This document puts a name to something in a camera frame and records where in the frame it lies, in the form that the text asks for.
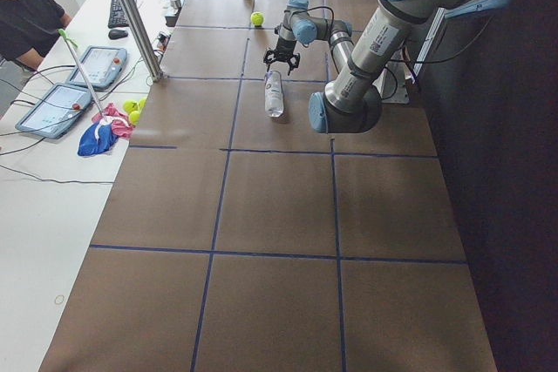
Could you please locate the blue cloth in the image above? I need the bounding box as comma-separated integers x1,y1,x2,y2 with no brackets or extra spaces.
78,122,118,157

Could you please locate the far teach pendant tablet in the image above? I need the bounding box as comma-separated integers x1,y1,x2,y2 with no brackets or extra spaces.
79,45,128,91

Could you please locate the spare tennis ball right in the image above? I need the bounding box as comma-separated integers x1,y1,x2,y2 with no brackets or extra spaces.
138,98,146,112

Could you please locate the small metal cup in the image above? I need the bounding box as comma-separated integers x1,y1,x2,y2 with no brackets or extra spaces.
169,0,182,10

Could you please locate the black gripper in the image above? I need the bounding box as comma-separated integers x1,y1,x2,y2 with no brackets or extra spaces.
263,38,300,75

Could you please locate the clear tennis ball can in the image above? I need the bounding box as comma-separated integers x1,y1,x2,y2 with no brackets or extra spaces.
264,70,284,118

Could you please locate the teach pendant tablet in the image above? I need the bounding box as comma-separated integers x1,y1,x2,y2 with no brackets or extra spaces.
15,83,92,139
79,45,128,91

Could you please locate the yellow tennis ball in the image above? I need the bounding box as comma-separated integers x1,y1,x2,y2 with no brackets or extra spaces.
250,11,264,27

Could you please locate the spare tennis ball lower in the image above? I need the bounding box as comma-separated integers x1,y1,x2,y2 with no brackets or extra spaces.
128,111,141,125

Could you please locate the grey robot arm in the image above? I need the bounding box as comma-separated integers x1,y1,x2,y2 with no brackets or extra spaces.
263,0,510,133

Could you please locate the person in black shirt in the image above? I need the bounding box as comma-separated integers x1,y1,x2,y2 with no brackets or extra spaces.
1,0,71,70

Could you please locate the aluminium frame post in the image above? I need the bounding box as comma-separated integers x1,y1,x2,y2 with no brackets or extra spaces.
120,0,163,83

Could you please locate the black computer mouse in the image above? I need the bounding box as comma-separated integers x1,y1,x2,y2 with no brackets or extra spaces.
108,28,128,40

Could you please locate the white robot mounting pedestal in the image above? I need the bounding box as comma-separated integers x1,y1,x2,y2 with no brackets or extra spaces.
374,48,410,105

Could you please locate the spare tennis ball left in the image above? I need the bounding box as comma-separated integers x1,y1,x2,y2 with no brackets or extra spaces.
122,100,139,114

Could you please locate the near teach pendant tablet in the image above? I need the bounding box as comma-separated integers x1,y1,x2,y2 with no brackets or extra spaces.
15,83,92,139

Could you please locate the pink cloth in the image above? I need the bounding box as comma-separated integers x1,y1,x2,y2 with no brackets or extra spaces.
92,103,135,139

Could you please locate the spare tennis ball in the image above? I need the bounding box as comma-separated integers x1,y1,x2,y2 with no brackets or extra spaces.
128,111,141,125
122,100,139,114
138,98,146,112

